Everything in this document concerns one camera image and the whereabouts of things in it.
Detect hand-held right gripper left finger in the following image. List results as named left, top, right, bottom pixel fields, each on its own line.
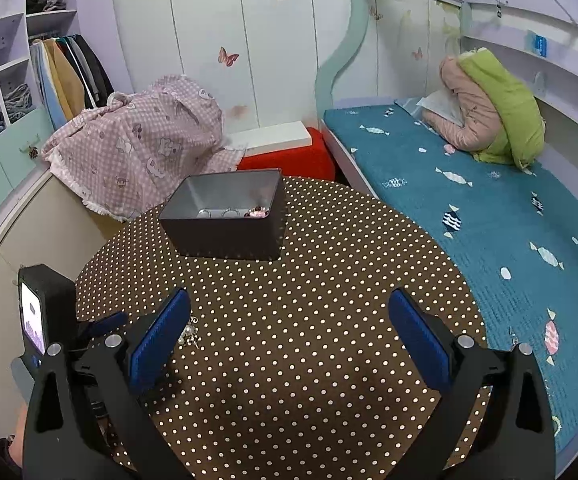
left=22, top=287, right=195, bottom=480

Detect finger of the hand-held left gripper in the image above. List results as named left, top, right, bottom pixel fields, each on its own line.
left=75, top=310, right=130, bottom=356

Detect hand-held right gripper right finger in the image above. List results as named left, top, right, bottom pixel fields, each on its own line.
left=388, top=287, right=557, bottom=480

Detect pearl earring cluster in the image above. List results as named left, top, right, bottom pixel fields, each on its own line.
left=178, top=316, right=201, bottom=351

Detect dark grey storage box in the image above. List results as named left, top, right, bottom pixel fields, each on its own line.
left=158, top=169, right=286, bottom=262

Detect person's left forearm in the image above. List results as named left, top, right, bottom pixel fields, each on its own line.
left=6, top=402, right=32, bottom=468

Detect white curved cabinet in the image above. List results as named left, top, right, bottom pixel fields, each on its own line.
left=0, top=165, right=115, bottom=431

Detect brown polka dot tablecloth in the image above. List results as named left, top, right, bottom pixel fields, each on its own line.
left=74, top=175, right=490, bottom=480

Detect teal candy print bed mat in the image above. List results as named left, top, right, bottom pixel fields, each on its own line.
left=321, top=97, right=578, bottom=453

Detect pale green drawer unit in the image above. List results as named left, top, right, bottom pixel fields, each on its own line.
left=0, top=107, right=55, bottom=261

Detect pink patterned blanket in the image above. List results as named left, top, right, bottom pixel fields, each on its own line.
left=42, top=75, right=247, bottom=223

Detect light blue hanging garment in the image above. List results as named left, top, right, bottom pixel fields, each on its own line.
left=32, top=40, right=67, bottom=128

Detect red storage ottoman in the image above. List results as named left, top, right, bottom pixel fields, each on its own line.
left=236, top=127, right=337, bottom=183

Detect tan hanging coat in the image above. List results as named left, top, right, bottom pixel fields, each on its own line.
left=44, top=37, right=87, bottom=118

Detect white pillow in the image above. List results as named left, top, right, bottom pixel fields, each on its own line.
left=415, top=89, right=464, bottom=126

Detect white flat box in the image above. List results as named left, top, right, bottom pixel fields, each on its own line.
left=224, top=121, right=312, bottom=158

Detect pink padded jacket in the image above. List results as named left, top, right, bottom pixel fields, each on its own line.
left=421, top=55, right=504, bottom=153

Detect dark hanging jackets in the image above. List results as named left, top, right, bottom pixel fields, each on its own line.
left=66, top=34, right=115, bottom=108

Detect green quilt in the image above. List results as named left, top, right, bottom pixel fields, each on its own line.
left=456, top=49, right=547, bottom=171

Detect lavender cubby shelf unit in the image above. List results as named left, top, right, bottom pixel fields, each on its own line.
left=0, top=0, right=82, bottom=156

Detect white wardrobe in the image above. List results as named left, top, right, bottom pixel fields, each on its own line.
left=109, top=0, right=365, bottom=133

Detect white wall shelf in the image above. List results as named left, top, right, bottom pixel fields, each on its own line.
left=461, top=35, right=578, bottom=136

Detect blue wall box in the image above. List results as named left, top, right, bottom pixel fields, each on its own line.
left=528, top=30, right=550, bottom=56

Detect pale green bunk bed frame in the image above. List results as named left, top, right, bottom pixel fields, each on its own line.
left=315, top=0, right=578, bottom=196

